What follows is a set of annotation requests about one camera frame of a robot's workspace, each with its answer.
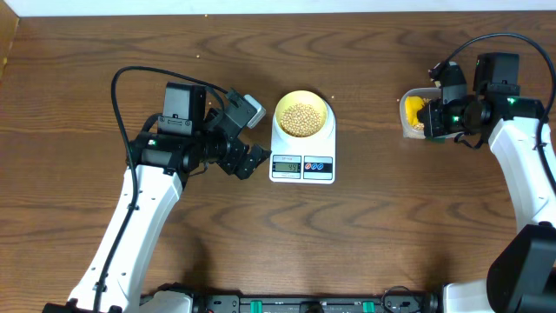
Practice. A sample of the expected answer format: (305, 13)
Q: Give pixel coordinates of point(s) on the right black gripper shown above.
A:
(432, 123)

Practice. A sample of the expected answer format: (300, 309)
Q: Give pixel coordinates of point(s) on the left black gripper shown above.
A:
(231, 163)

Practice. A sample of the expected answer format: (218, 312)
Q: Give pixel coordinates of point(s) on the yellow plastic scoop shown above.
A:
(412, 105)

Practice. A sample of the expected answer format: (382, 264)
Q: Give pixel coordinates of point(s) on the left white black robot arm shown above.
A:
(199, 125)

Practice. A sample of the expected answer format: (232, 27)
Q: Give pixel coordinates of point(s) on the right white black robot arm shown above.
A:
(522, 278)

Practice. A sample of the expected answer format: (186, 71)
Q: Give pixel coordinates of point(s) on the white digital kitchen scale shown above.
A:
(304, 159)

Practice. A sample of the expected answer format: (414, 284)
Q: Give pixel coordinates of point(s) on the soybeans in bowl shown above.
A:
(301, 120)

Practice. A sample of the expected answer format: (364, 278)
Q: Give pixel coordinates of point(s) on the yellow plastic bowl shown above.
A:
(301, 96)

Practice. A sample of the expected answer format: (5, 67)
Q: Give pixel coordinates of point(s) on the clear container of soybeans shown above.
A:
(408, 130)

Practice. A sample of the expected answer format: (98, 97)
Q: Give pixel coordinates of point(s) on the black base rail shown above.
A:
(347, 304)

